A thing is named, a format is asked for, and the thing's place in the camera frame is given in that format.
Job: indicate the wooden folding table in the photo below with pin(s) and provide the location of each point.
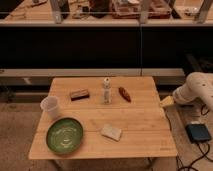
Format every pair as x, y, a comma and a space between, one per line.
145, 129

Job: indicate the long background shelf bench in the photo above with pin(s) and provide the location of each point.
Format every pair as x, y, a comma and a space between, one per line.
44, 39

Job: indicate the white spice bottle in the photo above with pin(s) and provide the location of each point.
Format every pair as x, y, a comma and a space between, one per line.
106, 91

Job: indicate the brown black eraser block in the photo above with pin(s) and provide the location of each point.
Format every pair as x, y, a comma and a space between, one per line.
80, 94

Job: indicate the translucent plastic cup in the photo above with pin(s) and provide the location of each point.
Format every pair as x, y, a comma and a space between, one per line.
50, 105

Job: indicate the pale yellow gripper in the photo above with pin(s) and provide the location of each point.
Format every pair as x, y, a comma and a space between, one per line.
167, 101

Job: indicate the black power box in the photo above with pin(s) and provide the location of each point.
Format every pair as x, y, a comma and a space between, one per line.
198, 133

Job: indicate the green plate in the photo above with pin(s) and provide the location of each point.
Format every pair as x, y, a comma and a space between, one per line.
64, 136

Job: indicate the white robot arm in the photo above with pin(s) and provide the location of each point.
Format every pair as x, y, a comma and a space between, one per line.
197, 85

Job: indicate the white sponge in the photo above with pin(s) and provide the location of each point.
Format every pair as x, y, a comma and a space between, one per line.
111, 132

